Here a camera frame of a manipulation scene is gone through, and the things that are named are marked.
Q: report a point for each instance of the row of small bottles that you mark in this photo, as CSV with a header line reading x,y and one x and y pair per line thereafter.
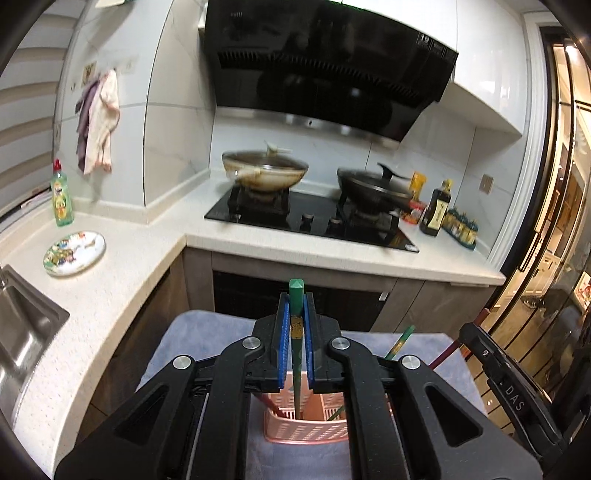
x,y
461,228

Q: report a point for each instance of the grey base cabinet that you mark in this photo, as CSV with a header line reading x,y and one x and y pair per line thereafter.
x,y
434,304

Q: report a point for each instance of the glass wok lid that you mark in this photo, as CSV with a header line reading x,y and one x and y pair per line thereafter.
x,y
258,159

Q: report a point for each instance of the white window blind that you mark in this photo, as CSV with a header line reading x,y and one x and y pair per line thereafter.
x,y
27,115

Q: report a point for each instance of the red patterned chopstick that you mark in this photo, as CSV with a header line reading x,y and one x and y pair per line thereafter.
x,y
272,406

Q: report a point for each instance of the green dish soap bottle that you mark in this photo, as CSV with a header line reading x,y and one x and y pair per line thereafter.
x,y
62,203

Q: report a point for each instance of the white upper cabinet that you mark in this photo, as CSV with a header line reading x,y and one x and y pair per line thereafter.
x,y
498,60

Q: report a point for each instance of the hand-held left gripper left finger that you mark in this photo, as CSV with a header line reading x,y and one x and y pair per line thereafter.
x,y
284,344

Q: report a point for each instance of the brown stained wok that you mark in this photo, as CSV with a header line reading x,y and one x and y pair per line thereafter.
x,y
263,181

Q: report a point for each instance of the dark soy sauce bottle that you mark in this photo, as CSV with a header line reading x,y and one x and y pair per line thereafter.
x,y
434,212

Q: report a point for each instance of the colourful printed plate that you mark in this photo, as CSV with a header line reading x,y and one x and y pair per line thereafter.
x,y
74,254

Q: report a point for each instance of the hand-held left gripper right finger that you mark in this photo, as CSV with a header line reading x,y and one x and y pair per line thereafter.
x,y
308,344

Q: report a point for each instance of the grey wall switch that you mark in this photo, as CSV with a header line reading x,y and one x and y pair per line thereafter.
x,y
486,183

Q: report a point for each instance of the pink perforated plastic basket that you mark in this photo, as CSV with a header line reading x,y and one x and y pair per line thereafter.
x,y
304,431

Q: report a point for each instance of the wall hook sticker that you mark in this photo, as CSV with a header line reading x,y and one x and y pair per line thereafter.
x,y
90,72

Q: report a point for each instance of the white pink hanging towel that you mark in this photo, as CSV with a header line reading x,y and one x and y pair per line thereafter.
x,y
101,134

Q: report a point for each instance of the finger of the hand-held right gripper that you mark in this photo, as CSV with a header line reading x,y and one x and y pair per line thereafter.
x,y
475,341

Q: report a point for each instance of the black wok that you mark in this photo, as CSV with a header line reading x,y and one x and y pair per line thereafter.
x,y
369,199

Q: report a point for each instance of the black range hood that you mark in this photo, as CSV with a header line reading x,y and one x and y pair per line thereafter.
x,y
323,60

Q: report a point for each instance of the grey blue table cloth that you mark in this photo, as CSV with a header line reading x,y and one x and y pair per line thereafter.
x,y
203,332

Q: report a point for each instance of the yellow seasoning packet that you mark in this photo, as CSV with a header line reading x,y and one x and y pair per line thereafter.
x,y
418,184

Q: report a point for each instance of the glass sliding door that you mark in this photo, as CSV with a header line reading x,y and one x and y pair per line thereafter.
x,y
554,184

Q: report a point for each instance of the purple hanging towel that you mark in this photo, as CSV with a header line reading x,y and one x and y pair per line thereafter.
x,y
83,120

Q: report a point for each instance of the white wall outlet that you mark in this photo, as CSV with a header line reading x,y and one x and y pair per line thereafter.
x,y
127,65

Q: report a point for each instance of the green patterned chopstick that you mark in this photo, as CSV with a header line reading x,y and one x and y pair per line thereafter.
x,y
399,342
297,300

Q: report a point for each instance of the red instant noodle cup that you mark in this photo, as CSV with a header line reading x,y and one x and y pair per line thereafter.
x,y
413,214

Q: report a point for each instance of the red chopstick with green band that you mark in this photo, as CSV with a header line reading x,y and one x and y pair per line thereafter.
x,y
445,356

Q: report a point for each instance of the black glass gas stove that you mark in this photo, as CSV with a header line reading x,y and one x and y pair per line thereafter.
x,y
277,219

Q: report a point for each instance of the stainless steel sink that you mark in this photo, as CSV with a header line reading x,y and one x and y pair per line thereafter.
x,y
23,323

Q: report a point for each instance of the black wok lid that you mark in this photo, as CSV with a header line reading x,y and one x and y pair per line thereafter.
x,y
369,177

